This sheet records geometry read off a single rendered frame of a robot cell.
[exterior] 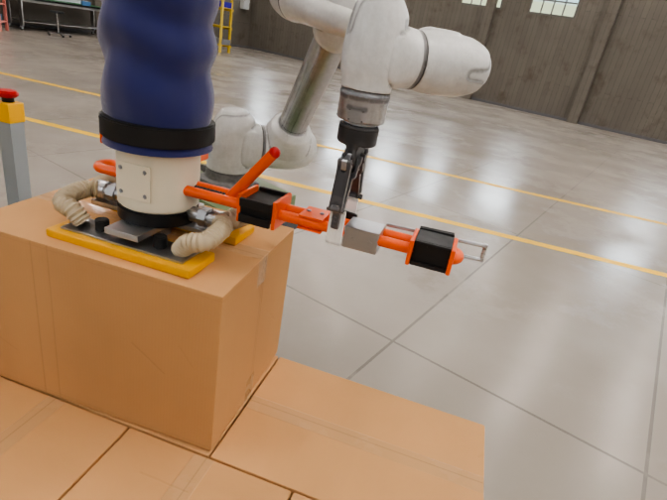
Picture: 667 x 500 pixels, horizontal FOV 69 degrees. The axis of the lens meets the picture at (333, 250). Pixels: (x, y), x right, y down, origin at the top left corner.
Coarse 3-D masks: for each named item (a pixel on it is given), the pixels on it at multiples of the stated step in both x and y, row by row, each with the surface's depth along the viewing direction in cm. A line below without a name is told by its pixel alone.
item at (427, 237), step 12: (420, 240) 89; (432, 240) 89; (444, 240) 90; (456, 240) 91; (408, 252) 89; (420, 252) 89; (432, 252) 89; (444, 252) 88; (408, 264) 90; (420, 264) 90; (432, 264) 89; (444, 264) 89
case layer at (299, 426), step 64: (0, 384) 114; (256, 384) 129; (320, 384) 133; (0, 448) 99; (64, 448) 102; (128, 448) 104; (192, 448) 107; (256, 448) 110; (320, 448) 112; (384, 448) 116; (448, 448) 119
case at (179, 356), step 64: (0, 256) 102; (64, 256) 97; (256, 256) 107; (0, 320) 109; (64, 320) 104; (128, 320) 99; (192, 320) 94; (256, 320) 114; (64, 384) 111; (128, 384) 105; (192, 384) 100
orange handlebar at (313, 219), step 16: (112, 160) 108; (112, 176) 104; (192, 192) 100; (208, 192) 99; (288, 208) 99; (304, 208) 99; (320, 208) 99; (304, 224) 95; (320, 224) 94; (384, 240) 91; (400, 240) 91
